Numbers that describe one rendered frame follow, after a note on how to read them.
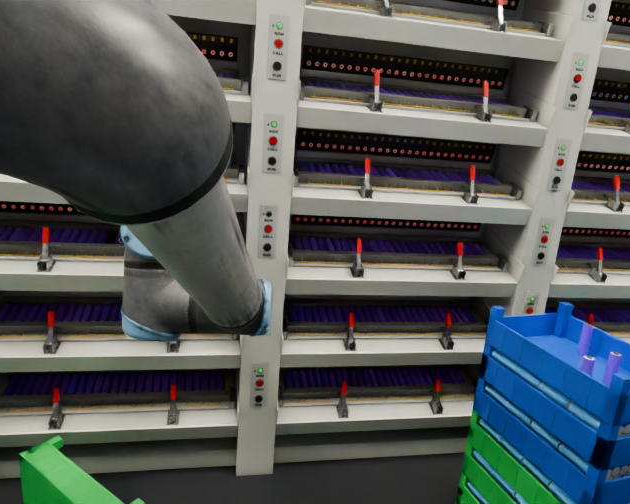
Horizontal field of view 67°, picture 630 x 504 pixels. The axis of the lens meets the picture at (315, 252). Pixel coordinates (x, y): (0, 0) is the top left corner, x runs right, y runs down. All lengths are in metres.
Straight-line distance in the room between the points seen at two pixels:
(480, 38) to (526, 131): 0.24
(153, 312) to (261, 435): 0.63
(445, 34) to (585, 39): 0.34
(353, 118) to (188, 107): 0.85
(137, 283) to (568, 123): 1.03
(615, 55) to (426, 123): 0.49
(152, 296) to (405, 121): 0.67
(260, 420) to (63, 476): 0.45
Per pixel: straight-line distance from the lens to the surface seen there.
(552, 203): 1.33
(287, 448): 1.39
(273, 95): 1.06
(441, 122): 1.16
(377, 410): 1.37
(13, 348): 1.28
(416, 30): 1.15
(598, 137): 1.39
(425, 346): 1.31
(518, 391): 1.02
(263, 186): 1.06
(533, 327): 1.14
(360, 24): 1.11
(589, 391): 0.91
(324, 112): 1.07
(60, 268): 1.18
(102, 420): 1.33
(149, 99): 0.25
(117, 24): 0.25
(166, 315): 0.76
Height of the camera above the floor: 0.88
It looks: 15 degrees down
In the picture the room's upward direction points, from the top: 5 degrees clockwise
